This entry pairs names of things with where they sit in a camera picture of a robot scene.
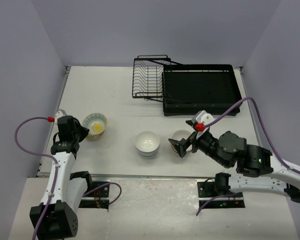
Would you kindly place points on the white bowl front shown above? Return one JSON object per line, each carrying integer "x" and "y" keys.
{"x": 147, "y": 155}

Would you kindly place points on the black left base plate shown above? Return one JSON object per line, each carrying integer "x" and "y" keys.
{"x": 98, "y": 199}

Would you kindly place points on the yellow patterned bowl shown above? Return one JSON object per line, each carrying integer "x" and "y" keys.
{"x": 96, "y": 123}

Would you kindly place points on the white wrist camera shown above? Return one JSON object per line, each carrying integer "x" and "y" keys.
{"x": 200, "y": 121}
{"x": 60, "y": 113}

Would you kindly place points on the beige floral bowl front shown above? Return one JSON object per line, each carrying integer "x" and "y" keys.
{"x": 187, "y": 152}

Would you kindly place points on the beige floral bowl back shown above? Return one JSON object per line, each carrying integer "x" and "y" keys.
{"x": 181, "y": 134}

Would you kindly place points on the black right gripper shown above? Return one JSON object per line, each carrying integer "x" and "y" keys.
{"x": 181, "y": 145}

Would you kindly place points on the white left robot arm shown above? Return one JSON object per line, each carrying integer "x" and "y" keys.
{"x": 55, "y": 218}

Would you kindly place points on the white green floral bowl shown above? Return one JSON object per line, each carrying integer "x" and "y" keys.
{"x": 94, "y": 137}

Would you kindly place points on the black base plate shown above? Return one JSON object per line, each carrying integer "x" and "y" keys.
{"x": 205, "y": 189}
{"x": 98, "y": 199}

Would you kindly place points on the black dish drying tray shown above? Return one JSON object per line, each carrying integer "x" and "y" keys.
{"x": 190, "y": 88}

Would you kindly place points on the black wire dish rack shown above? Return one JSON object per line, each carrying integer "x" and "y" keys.
{"x": 147, "y": 77}

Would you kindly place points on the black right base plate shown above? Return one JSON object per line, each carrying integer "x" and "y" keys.
{"x": 205, "y": 189}

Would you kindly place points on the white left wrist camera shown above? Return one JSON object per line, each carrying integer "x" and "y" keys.
{"x": 60, "y": 113}

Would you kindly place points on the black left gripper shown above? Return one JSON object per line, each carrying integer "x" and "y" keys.
{"x": 84, "y": 131}

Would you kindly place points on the white bowl back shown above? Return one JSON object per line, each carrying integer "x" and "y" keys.
{"x": 147, "y": 141}

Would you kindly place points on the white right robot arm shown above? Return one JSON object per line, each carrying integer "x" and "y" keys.
{"x": 257, "y": 169}

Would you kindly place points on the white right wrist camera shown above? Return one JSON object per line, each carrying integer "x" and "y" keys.
{"x": 200, "y": 121}

